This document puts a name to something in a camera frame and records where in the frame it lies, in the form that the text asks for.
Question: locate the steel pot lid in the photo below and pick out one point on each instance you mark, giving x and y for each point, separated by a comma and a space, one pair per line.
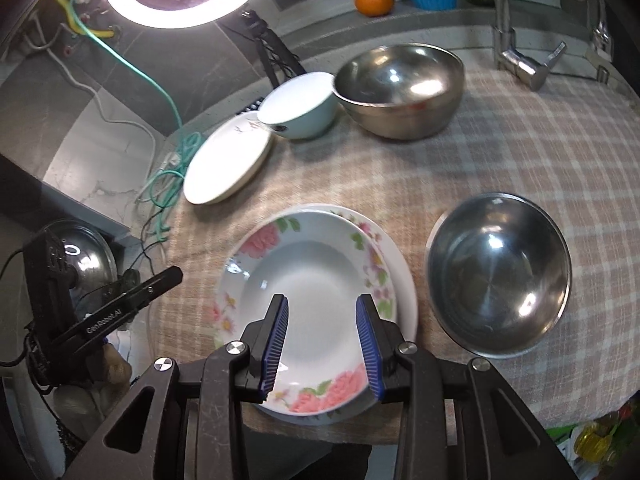
91, 262

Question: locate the left gloved hand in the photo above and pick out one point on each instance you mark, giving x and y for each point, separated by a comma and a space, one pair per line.
83, 406

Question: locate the dark green dish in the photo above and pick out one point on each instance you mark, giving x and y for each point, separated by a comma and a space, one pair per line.
130, 279

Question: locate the ring light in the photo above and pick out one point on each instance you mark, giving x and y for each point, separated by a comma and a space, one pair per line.
203, 13

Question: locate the white leaf pattern plate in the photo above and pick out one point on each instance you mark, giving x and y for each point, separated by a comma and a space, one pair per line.
227, 160

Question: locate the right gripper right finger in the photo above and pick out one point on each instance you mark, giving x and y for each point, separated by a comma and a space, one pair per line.
459, 421

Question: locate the large stainless steel bowl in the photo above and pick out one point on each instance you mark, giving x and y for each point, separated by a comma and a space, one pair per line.
405, 92

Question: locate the light blue ceramic bowl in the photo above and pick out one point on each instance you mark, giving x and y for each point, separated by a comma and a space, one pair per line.
302, 108

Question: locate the plaid table cloth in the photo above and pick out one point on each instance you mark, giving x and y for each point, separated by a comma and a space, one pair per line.
572, 148

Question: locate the small pink flower plate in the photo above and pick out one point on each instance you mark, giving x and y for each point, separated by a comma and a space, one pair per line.
405, 279

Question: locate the red steel bowl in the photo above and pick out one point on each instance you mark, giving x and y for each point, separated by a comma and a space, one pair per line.
498, 274

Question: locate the large pink rose plate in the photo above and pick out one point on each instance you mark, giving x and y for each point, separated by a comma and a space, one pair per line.
310, 309

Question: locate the inline light remote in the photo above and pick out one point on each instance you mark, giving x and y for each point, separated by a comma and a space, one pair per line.
253, 107

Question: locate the orange fruit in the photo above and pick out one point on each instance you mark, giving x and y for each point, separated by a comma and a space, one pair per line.
374, 8

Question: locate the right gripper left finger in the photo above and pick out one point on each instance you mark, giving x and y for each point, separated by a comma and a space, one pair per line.
192, 411

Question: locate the black tripod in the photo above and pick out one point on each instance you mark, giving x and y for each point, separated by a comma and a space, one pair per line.
279, 63

